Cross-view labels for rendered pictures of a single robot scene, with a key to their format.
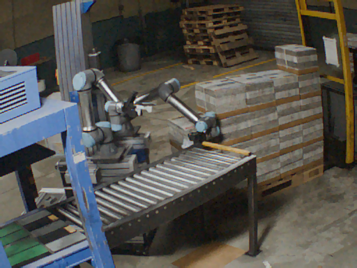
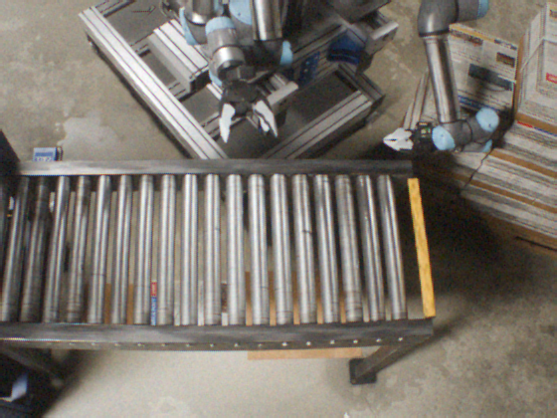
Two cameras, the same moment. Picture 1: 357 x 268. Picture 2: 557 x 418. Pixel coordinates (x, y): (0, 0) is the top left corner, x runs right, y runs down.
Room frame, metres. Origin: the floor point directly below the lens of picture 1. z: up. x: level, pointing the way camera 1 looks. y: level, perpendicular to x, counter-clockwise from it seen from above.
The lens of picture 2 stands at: (2.48, -0.25, 2.37)
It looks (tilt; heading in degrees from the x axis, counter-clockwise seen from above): 66 degrees down; 28
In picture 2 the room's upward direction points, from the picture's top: 11 degrees clockwise
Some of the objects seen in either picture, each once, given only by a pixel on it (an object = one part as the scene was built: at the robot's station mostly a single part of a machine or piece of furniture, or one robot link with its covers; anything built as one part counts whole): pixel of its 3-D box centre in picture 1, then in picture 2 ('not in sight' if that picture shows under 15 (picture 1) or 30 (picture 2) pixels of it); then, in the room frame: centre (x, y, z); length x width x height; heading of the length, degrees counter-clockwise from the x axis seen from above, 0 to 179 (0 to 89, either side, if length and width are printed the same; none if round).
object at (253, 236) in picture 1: (253, 216); (383, 356); (3.09, -0.45, 0.34); 0.06 x 0.06 x 0.68; 41
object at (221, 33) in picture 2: (114, 107); (223, 40); (3.21, 0.39, 1.21); 0.11 x 0.08 x 0.09; 53
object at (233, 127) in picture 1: (242, 154); (538, 162); (4.14, -0.53, 0.42); 1.17 x 0.39 x 0.83; 111
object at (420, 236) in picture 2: (226, 148); (422, 246); (3.29, -0.31, 0.81); 0.43 x 0.03 x 0.02; 41
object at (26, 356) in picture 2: not in sight; (32, 358); (2.29, 0.48, 0.34); 0.06 x 0.06 x 0.68; 41
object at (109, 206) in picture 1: (109, 206); (78, 249); (2.64, 0.45, 0.77); 0.47 x 0.05 x 0.05; 41
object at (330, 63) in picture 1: (325, 45); not in sight; (4.57, -1.63, 1.27); 0.57 x 0.01 x 0.65; 21
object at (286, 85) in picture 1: (276, 86); not in sight; (4.30, -0.93, 0.95); 0.38 x 0.29 x 0.23; 20
